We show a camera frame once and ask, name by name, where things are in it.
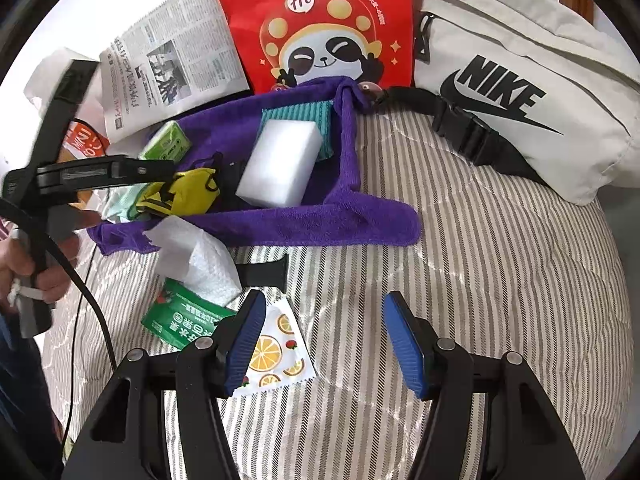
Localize teal cloth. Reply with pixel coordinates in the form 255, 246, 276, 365
259, 100, 334, 162

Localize white Nike bag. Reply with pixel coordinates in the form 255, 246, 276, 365
385, 0, 639, 205

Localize person's left hand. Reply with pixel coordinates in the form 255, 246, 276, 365
0, 209, 101, 311

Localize striped bed quilt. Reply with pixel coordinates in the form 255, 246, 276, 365
41, 106, 622, 480

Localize purple towel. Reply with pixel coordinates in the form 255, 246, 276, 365
86, 75, 422, 256

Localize white paper towel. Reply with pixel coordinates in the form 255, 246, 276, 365
144, 216, 242, 307

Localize newspaper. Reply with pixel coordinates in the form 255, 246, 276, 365
100, 0, 248, 143

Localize black watch strap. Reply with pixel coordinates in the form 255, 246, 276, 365
234, 252, 291, 291

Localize yellow black pouch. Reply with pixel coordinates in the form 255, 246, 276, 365
134, 152, 224, 217

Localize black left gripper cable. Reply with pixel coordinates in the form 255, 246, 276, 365
0, 196, 120, 461

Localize white Miniso plastic bag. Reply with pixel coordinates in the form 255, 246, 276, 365
22, 48, 114, 166

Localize red panda paper bag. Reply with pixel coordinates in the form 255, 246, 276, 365
220, 0, 413, 93

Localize green wet wipes pack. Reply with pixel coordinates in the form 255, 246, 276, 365
141, 278, 235, 350

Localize green tissue pack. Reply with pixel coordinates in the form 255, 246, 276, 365
139, 120, 192, 162

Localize white sponge block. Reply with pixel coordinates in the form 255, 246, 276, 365
235, 119, 322, 208

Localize orange fruit print sachet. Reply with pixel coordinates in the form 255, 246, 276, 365
233, 297, 317, 398

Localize mint white sock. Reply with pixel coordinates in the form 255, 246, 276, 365
102, 183, 146, 223

